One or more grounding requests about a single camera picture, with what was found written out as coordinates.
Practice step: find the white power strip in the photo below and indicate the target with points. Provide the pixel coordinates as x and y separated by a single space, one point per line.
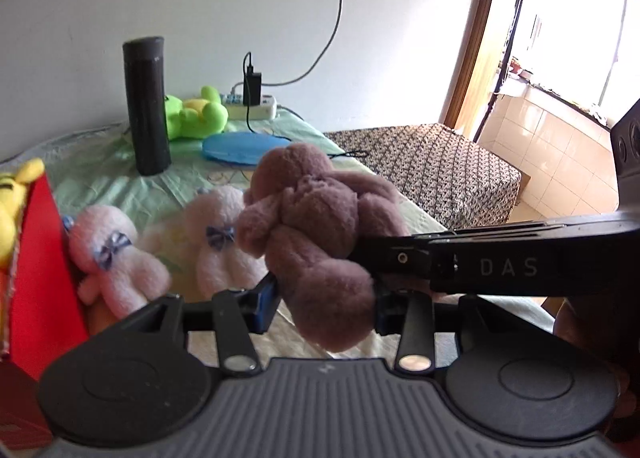
267 107

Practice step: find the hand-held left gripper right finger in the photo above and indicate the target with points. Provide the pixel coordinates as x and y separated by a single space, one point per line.
382 315

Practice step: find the pink plush bear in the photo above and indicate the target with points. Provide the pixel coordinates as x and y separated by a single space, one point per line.
100 243

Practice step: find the black charger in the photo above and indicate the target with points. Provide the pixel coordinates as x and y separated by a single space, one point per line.
253 88

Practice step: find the pale cartoon print tablecloth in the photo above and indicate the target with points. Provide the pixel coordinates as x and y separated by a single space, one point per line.
100 173

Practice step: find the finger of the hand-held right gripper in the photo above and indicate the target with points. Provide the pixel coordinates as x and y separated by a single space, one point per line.
395 255

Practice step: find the bright window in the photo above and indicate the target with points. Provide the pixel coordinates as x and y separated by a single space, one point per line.
575 38

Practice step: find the white plush bear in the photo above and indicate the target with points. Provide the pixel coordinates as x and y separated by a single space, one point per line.
215 218

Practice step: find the red cardboard box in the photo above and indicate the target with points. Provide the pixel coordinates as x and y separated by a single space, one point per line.
45 288

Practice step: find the blue round plate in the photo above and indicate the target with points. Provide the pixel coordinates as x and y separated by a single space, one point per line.
240 148

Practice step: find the yellow plush tiger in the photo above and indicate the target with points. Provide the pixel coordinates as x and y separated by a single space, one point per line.
12 208

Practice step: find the wooden door frame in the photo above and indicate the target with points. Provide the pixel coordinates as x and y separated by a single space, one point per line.
480 48

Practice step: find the black thermos bottle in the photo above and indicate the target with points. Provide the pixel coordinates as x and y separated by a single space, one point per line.
147 108

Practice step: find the green plush frog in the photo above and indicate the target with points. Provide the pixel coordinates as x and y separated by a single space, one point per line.
195 118

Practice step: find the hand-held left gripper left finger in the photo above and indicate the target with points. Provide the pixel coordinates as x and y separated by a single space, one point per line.
265 305

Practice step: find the person's right hand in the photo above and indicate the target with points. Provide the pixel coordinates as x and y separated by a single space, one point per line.
595 333

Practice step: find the mauve plush toy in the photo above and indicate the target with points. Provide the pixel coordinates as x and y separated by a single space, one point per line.
320 238

